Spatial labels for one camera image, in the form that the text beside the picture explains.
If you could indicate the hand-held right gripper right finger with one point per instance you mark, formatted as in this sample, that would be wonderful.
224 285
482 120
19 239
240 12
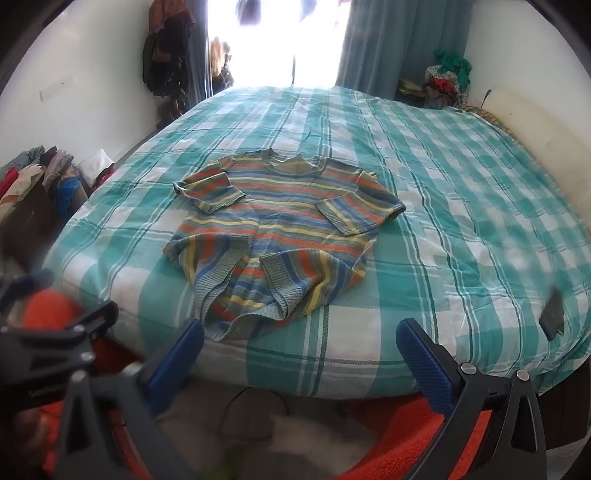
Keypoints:
425 364

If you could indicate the dark garment on clothesline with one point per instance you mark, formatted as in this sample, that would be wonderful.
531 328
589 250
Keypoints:
308 7
247 11

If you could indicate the white wall plate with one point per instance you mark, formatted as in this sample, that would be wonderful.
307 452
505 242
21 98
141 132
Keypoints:
55 88

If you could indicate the pile of mixed clothes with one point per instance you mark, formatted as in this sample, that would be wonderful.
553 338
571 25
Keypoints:
27 170

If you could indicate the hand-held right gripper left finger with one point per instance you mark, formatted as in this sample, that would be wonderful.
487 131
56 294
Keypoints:
173 360

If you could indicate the brown hanging garment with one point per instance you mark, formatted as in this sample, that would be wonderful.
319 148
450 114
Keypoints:
221 60

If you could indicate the colourful clothes heap with green cloth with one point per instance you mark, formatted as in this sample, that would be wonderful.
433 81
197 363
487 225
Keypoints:
443 78

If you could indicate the orange fleece garment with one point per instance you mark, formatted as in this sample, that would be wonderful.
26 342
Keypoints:
406 434

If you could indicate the teal checked bed blanket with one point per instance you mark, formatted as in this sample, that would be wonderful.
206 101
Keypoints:
438 207

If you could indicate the white fluffy rug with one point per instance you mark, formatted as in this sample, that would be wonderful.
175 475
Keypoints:
300 443

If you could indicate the dark flat object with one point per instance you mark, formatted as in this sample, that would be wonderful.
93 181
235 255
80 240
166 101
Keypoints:
551 318

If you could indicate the yellow patterned sheet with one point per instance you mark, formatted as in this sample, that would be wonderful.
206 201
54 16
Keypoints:
489 116

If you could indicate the dark brown box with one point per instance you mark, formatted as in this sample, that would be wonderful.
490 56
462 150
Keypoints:
27 221

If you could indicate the blue-grey curtain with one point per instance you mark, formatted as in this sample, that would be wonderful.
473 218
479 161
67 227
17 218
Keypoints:
392 46
198 55

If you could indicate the striped knit sweater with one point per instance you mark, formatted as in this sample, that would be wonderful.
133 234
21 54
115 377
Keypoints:
277 221

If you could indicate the dark clothes hanging on wall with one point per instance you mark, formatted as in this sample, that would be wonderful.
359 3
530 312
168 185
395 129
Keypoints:
161 60

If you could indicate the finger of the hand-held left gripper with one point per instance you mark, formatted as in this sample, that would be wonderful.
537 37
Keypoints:
55 344
27 282

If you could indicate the cream padded headboard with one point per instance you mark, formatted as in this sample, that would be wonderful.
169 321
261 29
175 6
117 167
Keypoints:
545 138

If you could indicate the dark wooden bed frame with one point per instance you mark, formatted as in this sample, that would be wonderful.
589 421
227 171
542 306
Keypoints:
568 410

